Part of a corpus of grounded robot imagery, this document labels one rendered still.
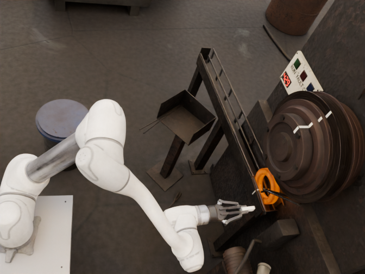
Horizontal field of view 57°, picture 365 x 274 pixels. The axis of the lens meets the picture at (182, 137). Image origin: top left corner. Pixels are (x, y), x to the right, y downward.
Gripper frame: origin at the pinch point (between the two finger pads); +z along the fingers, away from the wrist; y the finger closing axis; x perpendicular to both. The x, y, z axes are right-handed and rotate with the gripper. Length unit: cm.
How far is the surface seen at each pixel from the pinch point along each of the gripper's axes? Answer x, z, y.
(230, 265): -24.4, -6.9, 18.9
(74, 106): -24, -80, -89
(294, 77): 38, 28, -49
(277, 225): 3.5, 10.6, 10.8
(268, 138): 30.7, 5.4, -19.5
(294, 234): 3.8, 16.9, 15.8
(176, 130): -13, -22, -58
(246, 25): -84, 112, -254
